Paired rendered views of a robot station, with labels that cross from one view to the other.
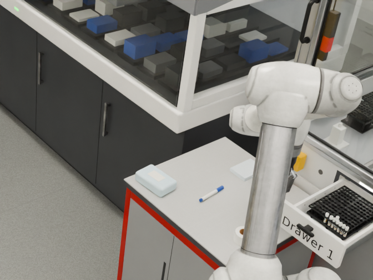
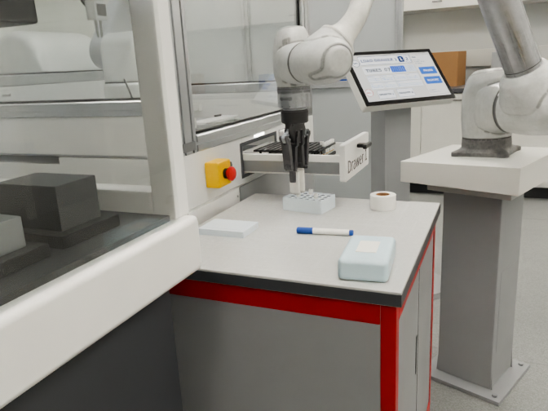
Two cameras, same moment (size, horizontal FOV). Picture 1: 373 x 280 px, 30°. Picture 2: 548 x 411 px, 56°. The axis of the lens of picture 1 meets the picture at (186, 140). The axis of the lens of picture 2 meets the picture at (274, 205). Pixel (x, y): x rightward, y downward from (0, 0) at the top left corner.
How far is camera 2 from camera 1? 313 cm
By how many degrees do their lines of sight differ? 96
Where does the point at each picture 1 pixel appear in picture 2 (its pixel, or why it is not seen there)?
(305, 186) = (225, 203)
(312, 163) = not seen: hidden behind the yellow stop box
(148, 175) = (379, 250)
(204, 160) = (238, 255)
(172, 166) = (293, 269)
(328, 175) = (236, 161)
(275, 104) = not seen: outside the picture
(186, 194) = not seen: hidden behind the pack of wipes
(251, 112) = (346, 30)
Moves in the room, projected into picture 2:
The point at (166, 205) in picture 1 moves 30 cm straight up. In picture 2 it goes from (404, 249) to (405, 108)
